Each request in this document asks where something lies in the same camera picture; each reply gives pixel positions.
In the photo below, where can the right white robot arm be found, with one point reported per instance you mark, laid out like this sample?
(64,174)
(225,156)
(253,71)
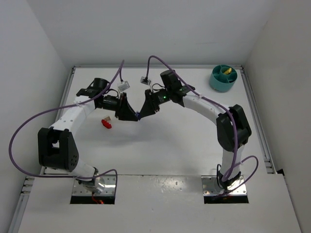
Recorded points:
(232,126)

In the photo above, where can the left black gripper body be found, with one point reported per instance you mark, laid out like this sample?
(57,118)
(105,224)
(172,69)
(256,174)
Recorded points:
(122,106)

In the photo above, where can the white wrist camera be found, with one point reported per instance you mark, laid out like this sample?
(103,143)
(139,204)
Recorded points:
(145,81)
(122,86)

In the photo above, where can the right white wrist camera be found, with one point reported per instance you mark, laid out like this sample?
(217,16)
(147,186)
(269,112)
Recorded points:
(145,81)

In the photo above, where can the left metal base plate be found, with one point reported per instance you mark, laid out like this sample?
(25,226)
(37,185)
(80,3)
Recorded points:
(102,186)

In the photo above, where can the red round lego plate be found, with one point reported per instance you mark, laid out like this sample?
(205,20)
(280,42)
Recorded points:
(106,124)

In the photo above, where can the yellow lego brick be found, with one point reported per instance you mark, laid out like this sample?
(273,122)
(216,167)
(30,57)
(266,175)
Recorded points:
(228,71)

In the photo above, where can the teal divided round container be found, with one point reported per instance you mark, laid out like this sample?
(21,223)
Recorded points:
(221,82)

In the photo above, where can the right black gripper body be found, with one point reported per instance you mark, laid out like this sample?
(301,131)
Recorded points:
(148,101)

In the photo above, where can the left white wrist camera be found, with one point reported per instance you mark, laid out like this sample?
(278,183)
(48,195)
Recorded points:
(122,86)

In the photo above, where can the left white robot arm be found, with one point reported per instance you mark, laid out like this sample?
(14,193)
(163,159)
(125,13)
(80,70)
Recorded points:
(56,146)

